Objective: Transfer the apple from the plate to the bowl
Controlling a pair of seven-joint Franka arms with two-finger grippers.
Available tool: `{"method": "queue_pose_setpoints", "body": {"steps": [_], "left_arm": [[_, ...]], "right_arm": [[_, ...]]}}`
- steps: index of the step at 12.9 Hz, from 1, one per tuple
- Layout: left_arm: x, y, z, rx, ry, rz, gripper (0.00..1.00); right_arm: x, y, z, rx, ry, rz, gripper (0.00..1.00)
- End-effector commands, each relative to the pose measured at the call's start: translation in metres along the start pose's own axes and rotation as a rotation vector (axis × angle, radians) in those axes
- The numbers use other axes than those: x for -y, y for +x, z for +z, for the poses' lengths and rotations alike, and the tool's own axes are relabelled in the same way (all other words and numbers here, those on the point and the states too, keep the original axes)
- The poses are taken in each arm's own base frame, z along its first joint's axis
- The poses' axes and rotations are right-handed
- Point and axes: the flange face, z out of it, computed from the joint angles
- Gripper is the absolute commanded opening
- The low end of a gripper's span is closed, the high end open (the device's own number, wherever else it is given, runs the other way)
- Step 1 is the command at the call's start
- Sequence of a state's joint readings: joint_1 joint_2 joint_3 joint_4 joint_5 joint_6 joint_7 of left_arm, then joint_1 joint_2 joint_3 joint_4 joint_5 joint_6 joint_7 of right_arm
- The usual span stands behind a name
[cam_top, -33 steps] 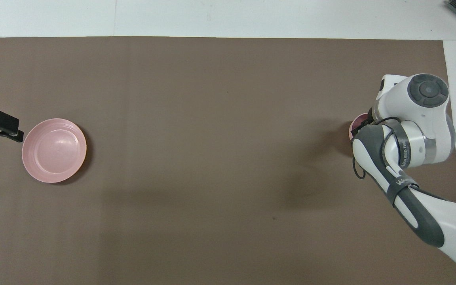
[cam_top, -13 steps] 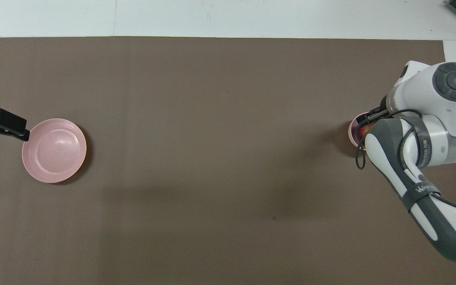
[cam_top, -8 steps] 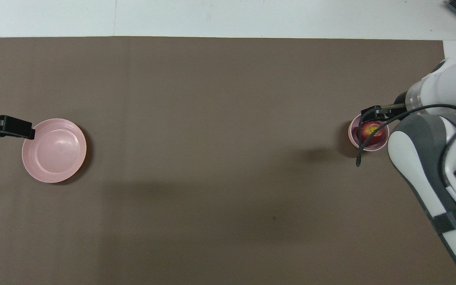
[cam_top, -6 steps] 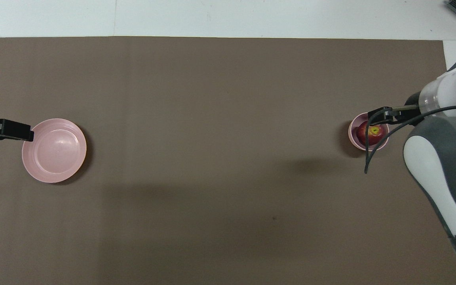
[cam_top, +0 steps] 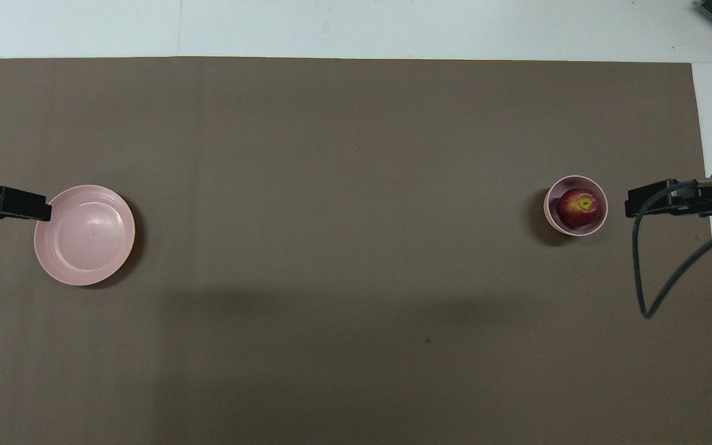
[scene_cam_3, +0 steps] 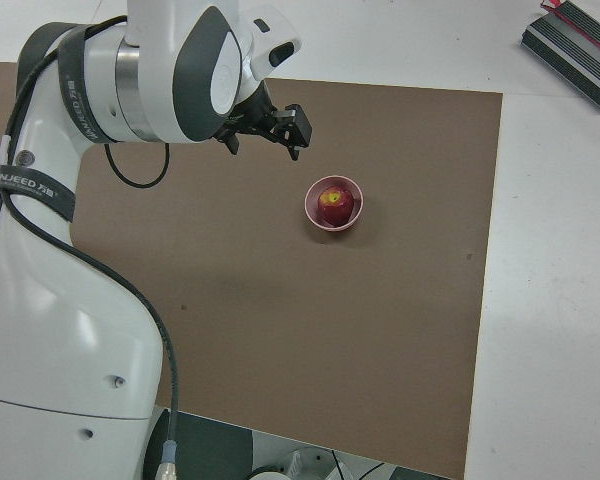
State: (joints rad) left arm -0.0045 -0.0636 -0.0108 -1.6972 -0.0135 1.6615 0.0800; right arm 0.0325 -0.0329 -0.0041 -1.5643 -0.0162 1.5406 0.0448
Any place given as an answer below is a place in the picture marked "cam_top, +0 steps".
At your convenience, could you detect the red apple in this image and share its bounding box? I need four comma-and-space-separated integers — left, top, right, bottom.
556, 189, 601, 228

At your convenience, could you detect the pink plate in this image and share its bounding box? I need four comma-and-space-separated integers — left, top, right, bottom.
33, 184, 137, 287

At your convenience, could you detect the pink bowl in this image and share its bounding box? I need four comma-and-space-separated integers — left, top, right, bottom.
543, 175, 609, 237

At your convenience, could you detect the brown paper table mat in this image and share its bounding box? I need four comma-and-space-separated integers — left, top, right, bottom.
0, 57, 712, 445

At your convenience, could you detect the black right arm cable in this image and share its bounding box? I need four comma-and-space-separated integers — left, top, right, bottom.
632, 176, 712, 320

